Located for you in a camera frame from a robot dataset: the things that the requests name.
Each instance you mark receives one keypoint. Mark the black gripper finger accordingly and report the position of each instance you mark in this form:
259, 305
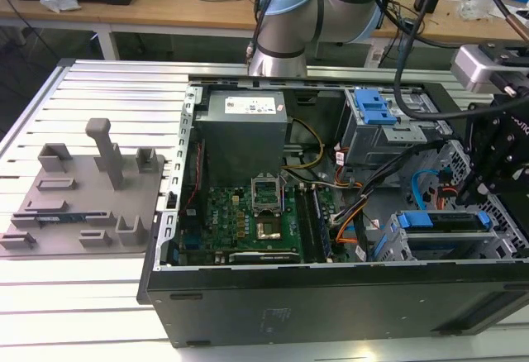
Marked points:
494, 172
471, 139

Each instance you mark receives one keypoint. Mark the hard disk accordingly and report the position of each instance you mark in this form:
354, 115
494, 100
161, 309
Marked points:
450, 218

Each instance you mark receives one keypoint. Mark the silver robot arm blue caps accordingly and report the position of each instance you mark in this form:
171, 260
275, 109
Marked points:
289, 27

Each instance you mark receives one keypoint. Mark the grey metal disk bay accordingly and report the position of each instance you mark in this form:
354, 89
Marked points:
446, 246

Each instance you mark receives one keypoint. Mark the RAM stick in slot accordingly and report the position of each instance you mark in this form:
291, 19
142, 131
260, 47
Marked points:
321, 225

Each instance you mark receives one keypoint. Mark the grey drive cage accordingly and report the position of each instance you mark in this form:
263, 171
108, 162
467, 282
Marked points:
372, 139

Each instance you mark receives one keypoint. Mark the blue drive cage latch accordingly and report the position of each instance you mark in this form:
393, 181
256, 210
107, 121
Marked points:
374, 108

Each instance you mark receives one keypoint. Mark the clear plastic bag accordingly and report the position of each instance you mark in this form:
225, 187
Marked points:
475, 8

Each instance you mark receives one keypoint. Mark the black PC case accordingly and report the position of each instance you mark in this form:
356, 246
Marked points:
330, 308

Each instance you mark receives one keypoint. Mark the CPU socket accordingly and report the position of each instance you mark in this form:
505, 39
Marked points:
268, 230

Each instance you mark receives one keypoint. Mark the grey power supply unit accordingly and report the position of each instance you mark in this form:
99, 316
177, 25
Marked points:
241, 143

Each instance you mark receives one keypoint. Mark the black graphics card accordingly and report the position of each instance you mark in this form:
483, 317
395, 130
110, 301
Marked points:
264, 257

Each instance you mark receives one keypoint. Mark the green motherboard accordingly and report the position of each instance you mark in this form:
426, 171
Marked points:
231, 221

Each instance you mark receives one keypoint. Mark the wooden desk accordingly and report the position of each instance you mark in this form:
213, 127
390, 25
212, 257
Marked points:
186, 10

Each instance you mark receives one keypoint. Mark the grey parts rack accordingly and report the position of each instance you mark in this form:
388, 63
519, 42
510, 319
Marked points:
82, 196

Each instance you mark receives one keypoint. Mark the crumpled white paper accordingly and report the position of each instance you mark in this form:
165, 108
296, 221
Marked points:
58, 1

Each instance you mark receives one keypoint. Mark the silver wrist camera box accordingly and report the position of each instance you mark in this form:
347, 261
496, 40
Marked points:
471, 68

